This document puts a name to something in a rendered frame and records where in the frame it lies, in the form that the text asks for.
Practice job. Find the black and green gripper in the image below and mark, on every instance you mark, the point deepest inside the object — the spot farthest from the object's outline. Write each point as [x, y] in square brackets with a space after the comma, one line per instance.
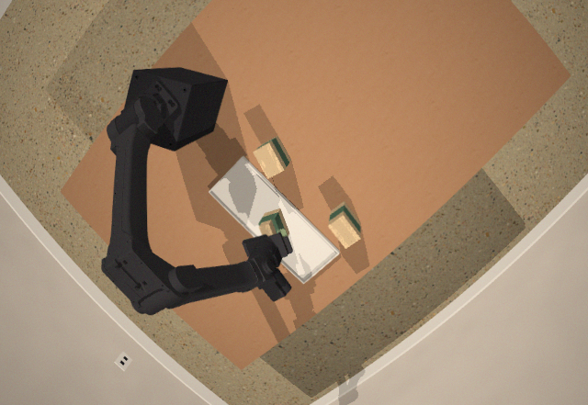
[279, 240]

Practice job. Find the white rectangular tray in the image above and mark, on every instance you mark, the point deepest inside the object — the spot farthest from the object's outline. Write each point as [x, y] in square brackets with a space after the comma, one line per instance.
[247, 195]

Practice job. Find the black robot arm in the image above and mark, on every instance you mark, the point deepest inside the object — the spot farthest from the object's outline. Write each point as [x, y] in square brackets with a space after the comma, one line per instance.
[149, 282]

